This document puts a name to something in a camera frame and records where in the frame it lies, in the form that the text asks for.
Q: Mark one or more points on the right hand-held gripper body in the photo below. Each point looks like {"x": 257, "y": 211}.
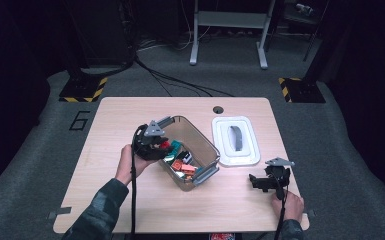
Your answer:
{"x": 280, "y": 173}

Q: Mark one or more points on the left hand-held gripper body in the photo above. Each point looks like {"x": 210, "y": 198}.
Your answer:
{"x": 143, "y": 145}

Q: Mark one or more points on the red toy brick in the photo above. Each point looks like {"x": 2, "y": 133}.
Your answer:
{"x": 165, "y": 145}

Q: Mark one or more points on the teal toy brick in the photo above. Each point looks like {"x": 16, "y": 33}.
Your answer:
{"x": 171, "y": 155}
{"x": 198, "y": 170}
{"x": 176, "y": 145}

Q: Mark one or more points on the black and white toy brick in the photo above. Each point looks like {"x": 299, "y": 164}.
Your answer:
{"x": 185, "y": 156}

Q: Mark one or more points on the salmon toy brick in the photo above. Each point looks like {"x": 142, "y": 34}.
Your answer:
{"x": 188, "y": 168}

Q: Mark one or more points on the yellow toy brick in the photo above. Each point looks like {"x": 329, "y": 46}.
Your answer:
{"x": 189, "y": 177}

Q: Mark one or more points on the clear plastic storage bin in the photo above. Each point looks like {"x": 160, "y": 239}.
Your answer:
{"x": 203, "y": 146}

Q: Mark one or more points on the person's left hand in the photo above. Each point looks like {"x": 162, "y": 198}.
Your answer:
{"x": 128, "y": 165}

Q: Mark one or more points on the person's right hand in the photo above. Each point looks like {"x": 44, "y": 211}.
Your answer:
{"x": 291, "y": 206}

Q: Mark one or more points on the white bin lid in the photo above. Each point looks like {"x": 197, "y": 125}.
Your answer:
{"x": 246, "y": 156}

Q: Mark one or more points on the grey tape strip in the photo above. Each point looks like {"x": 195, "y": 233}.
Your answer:
{"x": 60, "y": 212}
{"x": 310, "y": 214}

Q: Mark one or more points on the red label sticker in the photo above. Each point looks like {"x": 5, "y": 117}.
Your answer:
{"x": 222, "y": 236}

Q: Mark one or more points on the black striped-edge stand base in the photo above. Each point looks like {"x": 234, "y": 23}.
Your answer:
{"x": 305, "y": 90}
{"x": 80, "y": 90}

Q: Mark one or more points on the black equipment cabinet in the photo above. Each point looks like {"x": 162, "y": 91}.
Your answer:
{"x": 100, "y": 30}

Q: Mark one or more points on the grey device on shelf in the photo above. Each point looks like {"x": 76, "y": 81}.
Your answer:
{"x": 305, "y": 8}

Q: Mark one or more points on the white metal desk frame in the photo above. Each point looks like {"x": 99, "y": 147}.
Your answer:
{"x": 230, "y": 19}

